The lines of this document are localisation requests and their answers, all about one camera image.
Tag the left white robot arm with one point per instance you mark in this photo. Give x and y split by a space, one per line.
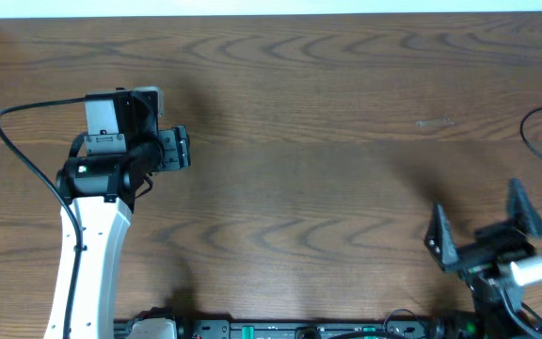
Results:
108 167

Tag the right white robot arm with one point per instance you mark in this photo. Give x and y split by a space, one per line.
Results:
499 311

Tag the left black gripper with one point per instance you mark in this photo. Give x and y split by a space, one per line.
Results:
179 147

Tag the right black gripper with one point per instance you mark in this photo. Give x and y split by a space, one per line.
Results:
496 247

